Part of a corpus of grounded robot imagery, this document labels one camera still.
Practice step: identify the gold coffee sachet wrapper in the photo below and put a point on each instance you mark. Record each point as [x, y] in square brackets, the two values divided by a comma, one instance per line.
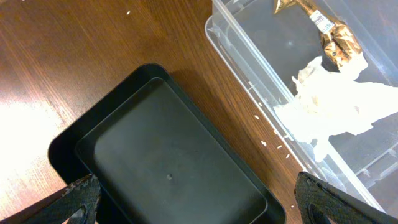
[337, 40]

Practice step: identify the white tissue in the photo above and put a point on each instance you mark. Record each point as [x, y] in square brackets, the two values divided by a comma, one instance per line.
[332, 103]

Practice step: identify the black rectangular tray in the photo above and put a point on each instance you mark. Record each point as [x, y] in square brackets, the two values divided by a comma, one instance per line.
[159, 159]

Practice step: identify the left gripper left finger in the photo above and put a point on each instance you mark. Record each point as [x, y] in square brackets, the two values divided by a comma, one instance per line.
[76, 203]

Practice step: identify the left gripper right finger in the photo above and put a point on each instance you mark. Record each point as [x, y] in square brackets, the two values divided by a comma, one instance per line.
[321, 203]

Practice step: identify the clear plastic waste bin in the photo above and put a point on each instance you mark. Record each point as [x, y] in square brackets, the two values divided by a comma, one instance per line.
[265, 50]

